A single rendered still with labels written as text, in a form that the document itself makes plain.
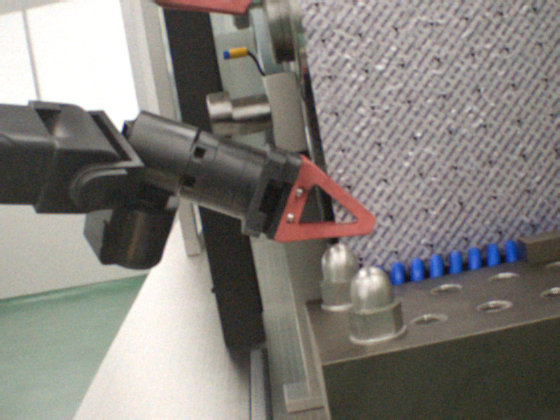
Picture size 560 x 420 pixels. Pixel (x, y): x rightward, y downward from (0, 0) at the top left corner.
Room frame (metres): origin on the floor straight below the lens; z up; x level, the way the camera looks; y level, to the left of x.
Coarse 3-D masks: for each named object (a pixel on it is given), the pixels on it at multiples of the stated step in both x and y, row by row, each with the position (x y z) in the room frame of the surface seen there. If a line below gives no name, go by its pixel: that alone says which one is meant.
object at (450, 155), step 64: (448, 64) 0.70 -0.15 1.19; (512, 64) 0.70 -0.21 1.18; (320, 128) 0.70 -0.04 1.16; (384, 128) 0.70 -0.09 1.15; (448, 128) 0.70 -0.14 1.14; (512, 128) 0.70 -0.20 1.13; (384, 192) 0.70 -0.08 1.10; (448, 192) 0.70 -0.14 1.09; (512, 192) 0.70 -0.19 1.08; (384, 256) 0.70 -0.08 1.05; (448, 256) 0.70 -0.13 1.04
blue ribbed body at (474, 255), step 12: (456, 252) 0.67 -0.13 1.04; (468, 252) 0.67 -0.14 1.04; (480, 252) 0.67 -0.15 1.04; (492, 252) 0.67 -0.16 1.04; (516, 252) 0.66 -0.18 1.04; (396, 264) 0.67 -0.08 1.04; (420, 264) 0.67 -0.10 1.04; (432, 264) 0.67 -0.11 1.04; (456, 264) 0.66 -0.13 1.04; (468, 264) 0.67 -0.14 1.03; (480, 264) 0.66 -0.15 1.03; (492, 264) 0.66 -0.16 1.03; (396, 276) 0.66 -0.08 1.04; (408, 276) 0.67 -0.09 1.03; (420, 276) 0.66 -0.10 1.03; (432, 276) 0.66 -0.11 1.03
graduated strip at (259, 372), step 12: (252, 360) 0.95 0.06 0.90; (264, 360) 0.95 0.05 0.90; (252, 372) 0.91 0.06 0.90; (264, 372) 0.90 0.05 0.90; (252, 384) 0.87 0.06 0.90; (264, 384) 0.86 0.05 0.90; (252, 396) 0.83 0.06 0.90; (264, 396) 0.83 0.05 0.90; (252, 408) 0.80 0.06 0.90; (264, 408) 0.79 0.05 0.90
